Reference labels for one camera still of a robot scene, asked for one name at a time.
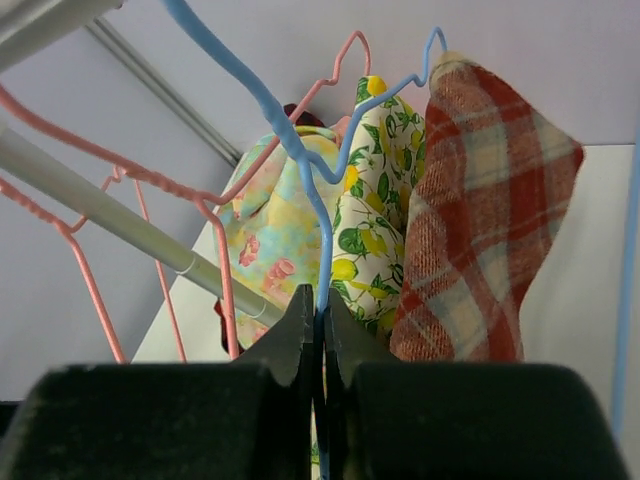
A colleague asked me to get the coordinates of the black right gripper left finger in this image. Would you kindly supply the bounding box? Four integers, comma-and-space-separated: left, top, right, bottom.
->
230, 284, 314, 386

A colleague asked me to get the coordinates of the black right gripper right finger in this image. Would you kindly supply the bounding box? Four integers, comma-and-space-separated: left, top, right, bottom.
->
324, 301, 395, 388

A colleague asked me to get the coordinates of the pastel floral skirt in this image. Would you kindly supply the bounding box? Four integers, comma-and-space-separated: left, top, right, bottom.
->
217, 126, 344, 349

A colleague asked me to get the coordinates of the blue wire hanger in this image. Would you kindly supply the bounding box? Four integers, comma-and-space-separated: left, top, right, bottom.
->
164, 1, 447, 479

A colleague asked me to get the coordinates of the lemon print skirt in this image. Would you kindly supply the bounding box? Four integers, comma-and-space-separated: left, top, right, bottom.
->
328, 95, 426, 345

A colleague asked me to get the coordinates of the pink fuzzy skirt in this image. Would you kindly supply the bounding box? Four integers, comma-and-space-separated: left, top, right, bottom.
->
330, 116, 351, 147

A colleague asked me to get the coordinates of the red beige checked skirt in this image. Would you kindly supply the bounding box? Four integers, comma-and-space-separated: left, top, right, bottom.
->
389, 51, 584, 362

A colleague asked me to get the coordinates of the red black plaid skirt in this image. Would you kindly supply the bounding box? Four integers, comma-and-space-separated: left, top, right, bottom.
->
283, 103, 325, 128

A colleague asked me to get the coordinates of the pink wire hanger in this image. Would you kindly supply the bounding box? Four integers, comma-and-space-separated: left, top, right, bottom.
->
0, 29, 374, 364
1, 196, 176, 378

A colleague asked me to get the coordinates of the white grey clothes rack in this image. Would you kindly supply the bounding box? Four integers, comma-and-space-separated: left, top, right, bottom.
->
1, 1, 282, 327

